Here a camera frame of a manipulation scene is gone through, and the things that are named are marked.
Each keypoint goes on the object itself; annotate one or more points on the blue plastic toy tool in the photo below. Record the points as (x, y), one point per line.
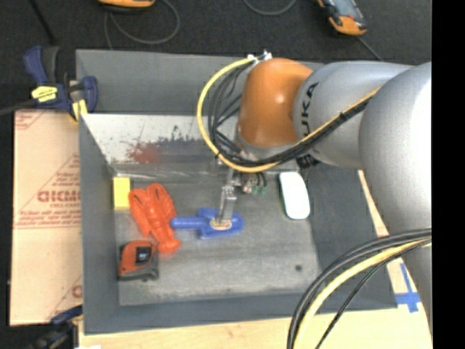
(189, 222)

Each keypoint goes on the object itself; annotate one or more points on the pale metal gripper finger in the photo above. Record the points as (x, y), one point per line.
(231, 207)
(222, 207)

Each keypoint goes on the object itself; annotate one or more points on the orange toy lobster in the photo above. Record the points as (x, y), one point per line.
(156, 216)

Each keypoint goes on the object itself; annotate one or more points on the orange and black tape measure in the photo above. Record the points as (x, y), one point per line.
(136, 260)

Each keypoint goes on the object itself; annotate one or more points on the yellow block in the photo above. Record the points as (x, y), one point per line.
(121, 193)

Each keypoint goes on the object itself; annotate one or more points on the brown cardboard board, red print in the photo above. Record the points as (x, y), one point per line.
(43, 231)

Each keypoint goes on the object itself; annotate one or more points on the white computer mouse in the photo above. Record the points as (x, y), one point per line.
(295, 196)

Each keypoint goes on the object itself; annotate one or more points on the grey metal bin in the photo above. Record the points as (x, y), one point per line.
(232, 267)

